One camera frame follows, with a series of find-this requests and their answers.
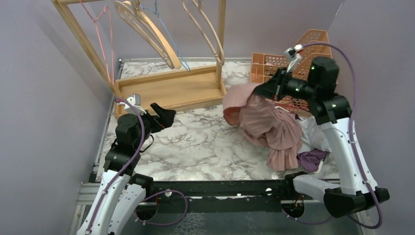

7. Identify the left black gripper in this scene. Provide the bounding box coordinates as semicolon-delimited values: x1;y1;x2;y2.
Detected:
132;102;176;149

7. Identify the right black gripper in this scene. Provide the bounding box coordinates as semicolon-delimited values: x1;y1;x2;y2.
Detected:
252;67;318;102

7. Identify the pink pleated skirt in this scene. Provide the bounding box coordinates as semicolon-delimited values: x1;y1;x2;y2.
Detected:
222;83;302;171

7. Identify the blue wire hanger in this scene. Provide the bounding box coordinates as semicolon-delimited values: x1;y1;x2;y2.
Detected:
139;0;191;72

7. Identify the purple garment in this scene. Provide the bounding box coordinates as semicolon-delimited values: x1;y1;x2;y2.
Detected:
297;149;329;173

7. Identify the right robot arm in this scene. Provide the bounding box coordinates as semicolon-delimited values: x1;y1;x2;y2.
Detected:
254;56;390;218

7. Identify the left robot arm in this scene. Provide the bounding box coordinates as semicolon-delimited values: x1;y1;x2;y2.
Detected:
76;103;176;235

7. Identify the wooden hanger left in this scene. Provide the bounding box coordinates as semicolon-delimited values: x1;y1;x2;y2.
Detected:
114;0;182;70

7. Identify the wooden hanger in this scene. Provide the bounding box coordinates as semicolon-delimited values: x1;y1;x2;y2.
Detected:
181;0;225;66
114;0;182;70

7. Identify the wooden hanger right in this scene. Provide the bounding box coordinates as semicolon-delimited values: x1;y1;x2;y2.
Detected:
181;0;225;66

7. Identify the orange plastic file organizer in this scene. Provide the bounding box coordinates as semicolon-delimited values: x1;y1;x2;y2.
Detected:
250;29;332;118

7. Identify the wooden clothes rack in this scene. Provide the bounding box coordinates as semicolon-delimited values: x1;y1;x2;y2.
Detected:
53;0;226;111

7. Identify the white garment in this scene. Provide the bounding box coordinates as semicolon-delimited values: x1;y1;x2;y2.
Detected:
296;117;331;153

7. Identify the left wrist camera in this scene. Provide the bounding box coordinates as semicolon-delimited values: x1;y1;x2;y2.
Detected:
124;94;147;115

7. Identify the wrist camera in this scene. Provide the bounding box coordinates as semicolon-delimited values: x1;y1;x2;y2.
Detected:
284;44;303;72
124;94;147;115

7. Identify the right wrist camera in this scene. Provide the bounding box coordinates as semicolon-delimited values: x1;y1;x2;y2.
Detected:
284;44;303;72

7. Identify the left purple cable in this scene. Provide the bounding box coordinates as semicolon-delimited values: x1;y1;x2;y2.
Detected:
85;97;189;235

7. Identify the purple cable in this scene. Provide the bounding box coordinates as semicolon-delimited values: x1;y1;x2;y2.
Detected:
281;40;384;230
85;97;189;235

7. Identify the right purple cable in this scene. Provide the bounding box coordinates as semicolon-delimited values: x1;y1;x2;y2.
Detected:
281;40;384;230

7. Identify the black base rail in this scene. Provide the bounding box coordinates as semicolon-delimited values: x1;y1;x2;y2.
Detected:
134;179;308;220

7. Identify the pink wire hanger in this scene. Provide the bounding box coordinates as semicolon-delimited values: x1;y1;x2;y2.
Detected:
77;0;115;86

